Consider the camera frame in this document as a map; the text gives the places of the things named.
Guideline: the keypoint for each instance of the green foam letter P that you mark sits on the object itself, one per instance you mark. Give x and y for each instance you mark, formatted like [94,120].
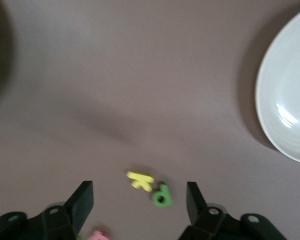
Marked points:
[161,196]

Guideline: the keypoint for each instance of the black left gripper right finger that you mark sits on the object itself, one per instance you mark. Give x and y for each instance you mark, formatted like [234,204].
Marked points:
[200,217]

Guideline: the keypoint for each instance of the yellow foam letter K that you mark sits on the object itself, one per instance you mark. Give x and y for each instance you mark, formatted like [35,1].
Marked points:
[140,181]

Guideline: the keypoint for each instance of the beige plate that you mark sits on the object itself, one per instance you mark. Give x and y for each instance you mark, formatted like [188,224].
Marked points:
[285,87]

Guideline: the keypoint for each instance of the pink foam letter Q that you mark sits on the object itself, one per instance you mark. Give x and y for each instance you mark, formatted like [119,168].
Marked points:
[98,235]

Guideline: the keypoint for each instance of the brown table cover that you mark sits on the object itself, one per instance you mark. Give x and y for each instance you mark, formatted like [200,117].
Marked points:
[140,75]

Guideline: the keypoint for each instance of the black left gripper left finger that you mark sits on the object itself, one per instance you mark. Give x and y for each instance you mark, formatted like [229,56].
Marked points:
[75,215]

